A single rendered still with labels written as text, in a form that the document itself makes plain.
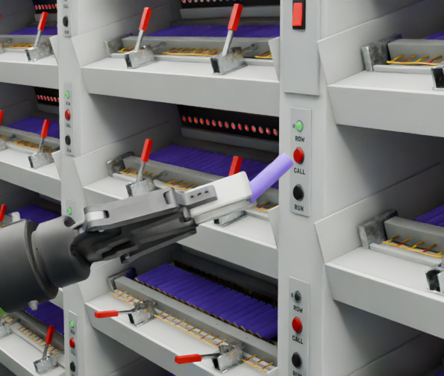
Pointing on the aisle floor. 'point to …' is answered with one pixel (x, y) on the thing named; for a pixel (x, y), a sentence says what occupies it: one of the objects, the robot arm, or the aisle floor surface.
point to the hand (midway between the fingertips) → (220, 198)
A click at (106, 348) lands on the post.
